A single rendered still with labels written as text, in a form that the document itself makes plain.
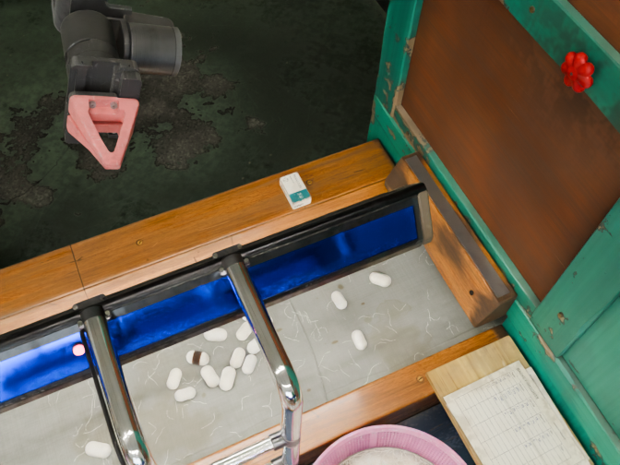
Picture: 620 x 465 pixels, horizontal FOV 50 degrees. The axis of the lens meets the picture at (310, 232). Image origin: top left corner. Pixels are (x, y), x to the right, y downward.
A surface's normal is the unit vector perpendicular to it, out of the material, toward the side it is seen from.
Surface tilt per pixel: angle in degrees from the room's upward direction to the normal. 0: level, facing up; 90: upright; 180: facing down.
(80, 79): 89
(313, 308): 0
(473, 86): 90
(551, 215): 90
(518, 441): 0
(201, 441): 0
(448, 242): 66
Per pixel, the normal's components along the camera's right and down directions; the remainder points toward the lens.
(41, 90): 0.03, -0.53
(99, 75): 0.29, 0.81
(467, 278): -0.82, 0.09
